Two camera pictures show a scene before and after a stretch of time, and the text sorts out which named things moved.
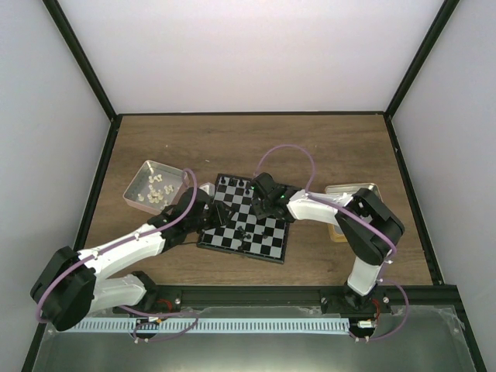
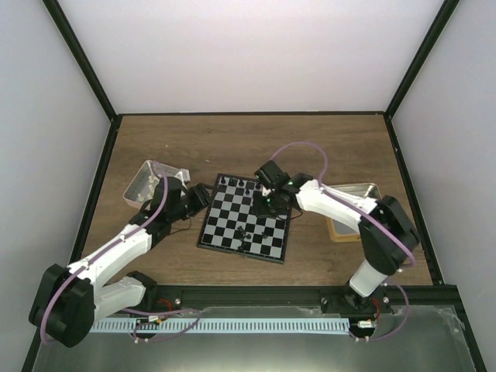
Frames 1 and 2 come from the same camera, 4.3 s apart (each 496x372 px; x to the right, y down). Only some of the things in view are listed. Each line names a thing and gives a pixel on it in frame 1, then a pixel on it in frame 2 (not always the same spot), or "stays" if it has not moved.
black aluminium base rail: x=404 y=299 stays
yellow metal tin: x=335 y=235 stays
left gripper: x=221 y=216 → x=202 y=198
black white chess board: x=266 y=239 stays
